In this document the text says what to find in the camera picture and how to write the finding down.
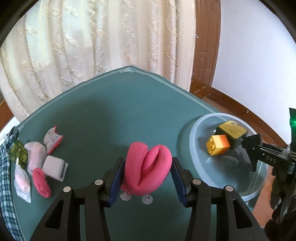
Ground green box yellow label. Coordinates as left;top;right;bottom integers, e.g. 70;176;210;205
215;120;248;149

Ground red white sachet packet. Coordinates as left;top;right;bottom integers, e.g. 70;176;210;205
43;126;63;155

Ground large mesh bag pink item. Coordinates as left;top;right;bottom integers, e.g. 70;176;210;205
24;142;47;176

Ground wooden door frame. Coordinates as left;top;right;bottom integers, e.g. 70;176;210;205
190;0;221;98

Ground pink towel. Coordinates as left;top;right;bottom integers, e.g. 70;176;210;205
32;168;52;198

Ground dark green gold box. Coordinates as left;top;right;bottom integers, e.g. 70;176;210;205
8;138;29;169

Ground blue plaid shirt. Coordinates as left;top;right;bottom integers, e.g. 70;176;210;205
1;130;23;240

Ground cream embroidered curtain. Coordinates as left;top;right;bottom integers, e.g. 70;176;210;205
1;1;196;121

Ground pink cloth suction cups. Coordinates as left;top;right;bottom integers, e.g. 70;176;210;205
120;142;172;205

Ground gloved right hand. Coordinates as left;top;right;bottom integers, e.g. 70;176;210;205
264;168;295;240

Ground white sponge block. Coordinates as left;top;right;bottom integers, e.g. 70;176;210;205
42;155;69;182

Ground orange yellow toy block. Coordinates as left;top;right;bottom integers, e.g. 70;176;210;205
206;135;230;156

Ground green table mat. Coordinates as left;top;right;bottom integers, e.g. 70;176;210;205
18;67;215;240

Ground clear plastic bowl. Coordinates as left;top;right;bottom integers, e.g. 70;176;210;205
189;113;268;201

